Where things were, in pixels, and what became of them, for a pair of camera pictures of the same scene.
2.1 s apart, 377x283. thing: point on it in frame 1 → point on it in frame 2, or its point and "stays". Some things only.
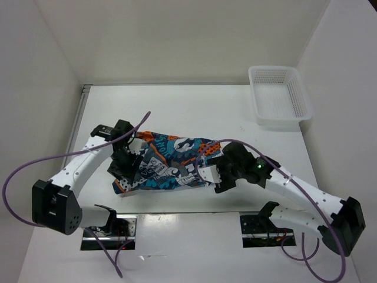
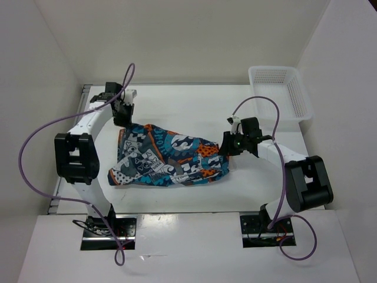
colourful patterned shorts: x=168 y=161 stays
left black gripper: x=128 y=171 → x=126 y=121
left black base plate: x=117 y=233 stays
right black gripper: x=225 y=183 → x=226 y=148
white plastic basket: x=280 y=99 stays
